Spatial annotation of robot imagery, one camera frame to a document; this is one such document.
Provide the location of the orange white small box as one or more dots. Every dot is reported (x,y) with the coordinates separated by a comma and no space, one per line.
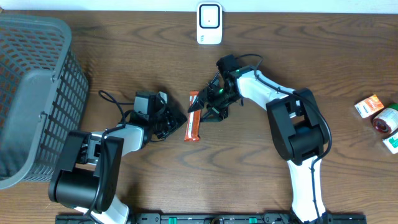
(369,106)

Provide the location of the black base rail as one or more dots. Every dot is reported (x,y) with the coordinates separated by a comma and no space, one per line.
(267,218)

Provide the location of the white barcode scanner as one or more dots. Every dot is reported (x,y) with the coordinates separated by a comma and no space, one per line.
(209,23)

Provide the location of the white green carton box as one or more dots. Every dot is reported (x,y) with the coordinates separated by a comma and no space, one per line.
(392,143)

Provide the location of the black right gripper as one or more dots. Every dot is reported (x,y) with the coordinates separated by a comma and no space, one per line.
(219,115)

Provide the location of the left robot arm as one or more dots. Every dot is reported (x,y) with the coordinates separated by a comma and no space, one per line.
(86,175)

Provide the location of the orange snack bar wrapper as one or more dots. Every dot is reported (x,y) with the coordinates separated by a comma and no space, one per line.
(193,124)

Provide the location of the green lid white jar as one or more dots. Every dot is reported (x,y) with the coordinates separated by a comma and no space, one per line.
(386,120)

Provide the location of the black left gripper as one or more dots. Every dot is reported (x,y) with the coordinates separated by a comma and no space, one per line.
(173,119)

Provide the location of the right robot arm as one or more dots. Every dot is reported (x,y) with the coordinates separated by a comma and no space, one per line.
(300,133)

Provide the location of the grey plastic basket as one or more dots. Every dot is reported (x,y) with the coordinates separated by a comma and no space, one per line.
(44,92)

